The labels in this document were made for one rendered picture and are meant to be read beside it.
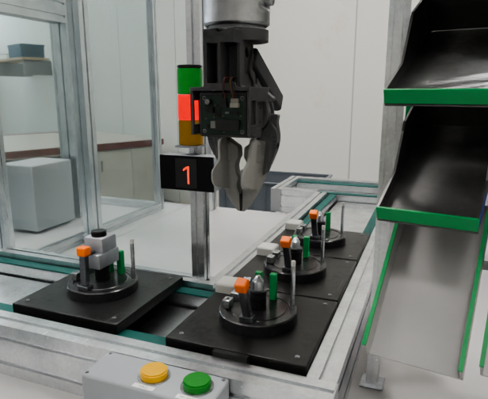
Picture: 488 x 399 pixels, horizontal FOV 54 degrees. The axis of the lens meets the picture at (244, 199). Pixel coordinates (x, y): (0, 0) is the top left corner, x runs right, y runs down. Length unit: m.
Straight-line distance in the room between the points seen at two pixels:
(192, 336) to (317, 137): 3.76
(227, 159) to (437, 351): 0.40
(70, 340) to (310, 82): 3.88
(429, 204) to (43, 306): 0.71
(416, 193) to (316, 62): 3.78
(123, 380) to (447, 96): 0.58
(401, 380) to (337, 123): 3.54
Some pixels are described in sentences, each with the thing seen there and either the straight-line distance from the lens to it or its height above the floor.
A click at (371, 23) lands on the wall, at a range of 4.22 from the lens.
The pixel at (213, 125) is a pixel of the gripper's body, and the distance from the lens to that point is 0.53.
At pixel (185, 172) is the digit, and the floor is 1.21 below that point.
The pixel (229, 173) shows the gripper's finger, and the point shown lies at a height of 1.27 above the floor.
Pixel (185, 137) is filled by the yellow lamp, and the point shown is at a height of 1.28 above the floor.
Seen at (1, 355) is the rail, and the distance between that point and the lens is 1.01.
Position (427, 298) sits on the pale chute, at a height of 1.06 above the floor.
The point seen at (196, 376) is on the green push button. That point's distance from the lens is 0.73.
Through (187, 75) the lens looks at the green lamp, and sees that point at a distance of 0.95.
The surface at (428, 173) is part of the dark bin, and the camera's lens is 0.79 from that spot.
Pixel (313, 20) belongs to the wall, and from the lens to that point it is 4.54.
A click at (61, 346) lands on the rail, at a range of 0.90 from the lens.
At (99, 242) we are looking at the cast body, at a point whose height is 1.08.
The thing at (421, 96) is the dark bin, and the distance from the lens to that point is 0.67.
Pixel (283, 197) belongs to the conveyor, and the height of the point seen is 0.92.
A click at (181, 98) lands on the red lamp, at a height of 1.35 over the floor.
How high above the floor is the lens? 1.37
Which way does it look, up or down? 13 degrees down
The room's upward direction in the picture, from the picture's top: straight up
